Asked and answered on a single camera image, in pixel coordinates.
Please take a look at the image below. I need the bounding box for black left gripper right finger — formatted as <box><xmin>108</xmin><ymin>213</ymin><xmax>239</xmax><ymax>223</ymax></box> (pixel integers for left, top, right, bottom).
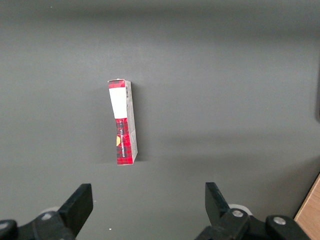
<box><xmin>194</xmin><ymin>182</ymin><xmax>266</xmax><ymax>240</ymax></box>

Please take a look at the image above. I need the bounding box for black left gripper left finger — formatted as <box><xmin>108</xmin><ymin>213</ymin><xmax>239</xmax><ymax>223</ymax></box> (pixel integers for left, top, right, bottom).
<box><xmin>16</xmin><ymin>183</ymin><xmax>94</xmax><ymax>240</ymax></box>

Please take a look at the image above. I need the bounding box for red plaid cardboard box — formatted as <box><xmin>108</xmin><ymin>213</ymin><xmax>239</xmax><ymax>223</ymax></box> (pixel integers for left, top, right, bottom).
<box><xmin>107</xmin><ymin>78</ymin><xmax>139</xmax><ymax>167</ymax></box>

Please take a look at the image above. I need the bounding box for light wooden board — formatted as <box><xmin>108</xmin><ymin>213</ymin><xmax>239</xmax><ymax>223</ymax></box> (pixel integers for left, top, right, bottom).
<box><xmin>293</xmin><ymin>172</ymin><xmax>320</xmax><ymax>240</ymax></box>

